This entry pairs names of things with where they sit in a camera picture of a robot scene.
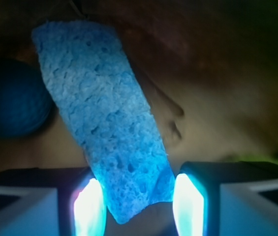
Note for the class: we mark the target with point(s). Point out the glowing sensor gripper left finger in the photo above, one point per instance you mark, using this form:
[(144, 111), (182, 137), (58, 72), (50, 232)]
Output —
[(51, 202)]

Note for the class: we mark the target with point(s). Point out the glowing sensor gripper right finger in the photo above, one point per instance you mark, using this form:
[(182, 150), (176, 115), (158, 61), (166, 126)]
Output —
[(226, 199)]

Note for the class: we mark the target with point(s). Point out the blue sponge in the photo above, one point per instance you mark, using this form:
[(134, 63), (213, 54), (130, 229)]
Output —
[(90, 79)]

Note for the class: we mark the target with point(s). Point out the dark teal ball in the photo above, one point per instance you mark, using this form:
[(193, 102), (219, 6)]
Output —
[(25, 103)]

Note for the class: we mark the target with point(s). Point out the brown paper bag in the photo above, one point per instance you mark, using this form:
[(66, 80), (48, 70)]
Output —
[(209, 68)]

